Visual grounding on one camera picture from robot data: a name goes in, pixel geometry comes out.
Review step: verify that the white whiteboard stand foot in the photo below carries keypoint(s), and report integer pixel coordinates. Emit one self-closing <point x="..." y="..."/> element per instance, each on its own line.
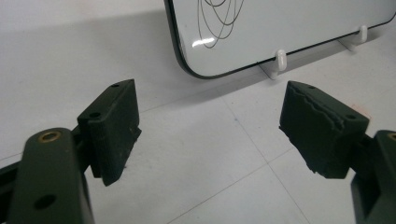
<point x="362" y="33"/>
<point x="280" y="59"/>

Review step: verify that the white whiteboard with black rim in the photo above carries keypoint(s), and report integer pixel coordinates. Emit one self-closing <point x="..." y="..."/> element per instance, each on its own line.
<point x="280" y="28"/>

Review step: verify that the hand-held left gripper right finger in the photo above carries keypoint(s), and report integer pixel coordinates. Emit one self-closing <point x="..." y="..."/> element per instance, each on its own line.
<point x="320" y="137"/>

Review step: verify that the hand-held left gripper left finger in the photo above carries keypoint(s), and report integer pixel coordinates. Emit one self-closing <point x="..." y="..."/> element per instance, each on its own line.
<point x="109" y="130"/>

